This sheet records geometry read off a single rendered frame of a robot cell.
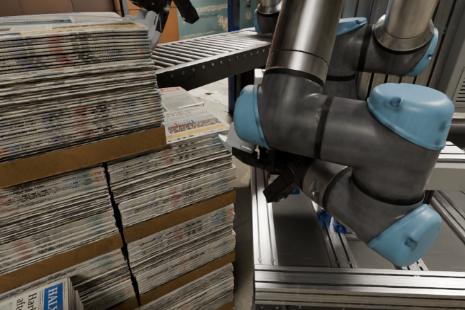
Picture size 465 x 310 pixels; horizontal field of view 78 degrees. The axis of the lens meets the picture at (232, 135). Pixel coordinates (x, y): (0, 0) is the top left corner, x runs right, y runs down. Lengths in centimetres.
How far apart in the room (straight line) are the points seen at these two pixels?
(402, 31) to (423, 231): 46
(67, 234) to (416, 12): 80
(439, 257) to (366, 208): 107
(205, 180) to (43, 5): 389
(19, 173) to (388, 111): 53
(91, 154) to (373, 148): 45
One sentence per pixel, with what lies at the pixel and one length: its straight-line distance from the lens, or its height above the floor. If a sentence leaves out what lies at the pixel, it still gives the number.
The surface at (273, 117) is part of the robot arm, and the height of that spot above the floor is 99.
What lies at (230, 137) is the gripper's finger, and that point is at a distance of 52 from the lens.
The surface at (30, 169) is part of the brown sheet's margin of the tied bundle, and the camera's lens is 57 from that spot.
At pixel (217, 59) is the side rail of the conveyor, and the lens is 150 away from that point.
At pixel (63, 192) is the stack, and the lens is 62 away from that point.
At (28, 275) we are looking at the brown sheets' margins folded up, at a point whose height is 63.
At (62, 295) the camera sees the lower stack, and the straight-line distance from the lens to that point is 70.
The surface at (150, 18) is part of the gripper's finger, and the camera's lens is 68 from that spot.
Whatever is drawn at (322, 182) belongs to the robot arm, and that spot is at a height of 89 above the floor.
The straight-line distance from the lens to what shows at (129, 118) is 54.
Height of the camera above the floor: 112
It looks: 28 degrees down
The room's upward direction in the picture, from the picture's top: straight up
